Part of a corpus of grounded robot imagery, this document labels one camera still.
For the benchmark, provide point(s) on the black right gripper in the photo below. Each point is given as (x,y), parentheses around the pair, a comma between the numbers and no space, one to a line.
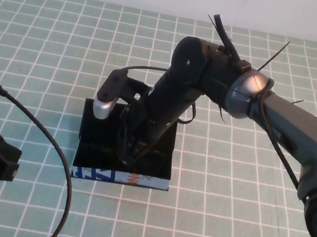
(163,110)

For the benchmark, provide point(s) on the black glasses case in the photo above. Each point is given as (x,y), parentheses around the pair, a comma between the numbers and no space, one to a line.
(94,132)

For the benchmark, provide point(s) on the grey and black right arm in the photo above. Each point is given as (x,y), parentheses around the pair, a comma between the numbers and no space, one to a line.
(297,130)

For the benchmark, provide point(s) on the green checked tablecloth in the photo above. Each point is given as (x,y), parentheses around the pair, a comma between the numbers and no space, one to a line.
(224,197)

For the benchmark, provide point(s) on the black zip tie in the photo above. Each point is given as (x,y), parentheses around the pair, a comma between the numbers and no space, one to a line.
(275,56)
(213,24)
(297,102)

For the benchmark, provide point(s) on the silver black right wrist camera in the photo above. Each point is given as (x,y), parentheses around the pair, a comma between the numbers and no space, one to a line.
(108,91)

